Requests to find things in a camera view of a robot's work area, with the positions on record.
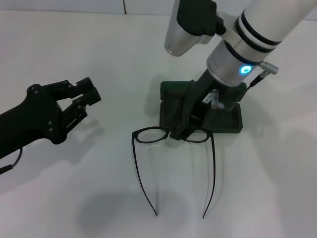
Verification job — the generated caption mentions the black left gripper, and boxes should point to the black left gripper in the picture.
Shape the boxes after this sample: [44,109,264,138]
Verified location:
[0,77,103,160]

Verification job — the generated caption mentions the green glasses case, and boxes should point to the green glasses case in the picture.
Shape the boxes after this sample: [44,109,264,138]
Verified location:
[159,80,243,135]

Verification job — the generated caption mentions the right gripper cable with plug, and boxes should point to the right gripper cable with plug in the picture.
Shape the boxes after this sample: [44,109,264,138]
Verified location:
[244,61,279,101]

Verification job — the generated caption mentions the black glasses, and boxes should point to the black glasses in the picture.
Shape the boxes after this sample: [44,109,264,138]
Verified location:
[131,125,216,220]

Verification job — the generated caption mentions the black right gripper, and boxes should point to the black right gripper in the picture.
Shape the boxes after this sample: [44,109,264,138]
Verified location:
[169,70,246,141]

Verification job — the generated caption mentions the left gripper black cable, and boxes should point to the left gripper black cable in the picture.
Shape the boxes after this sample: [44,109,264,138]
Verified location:
[0,147,24,175]

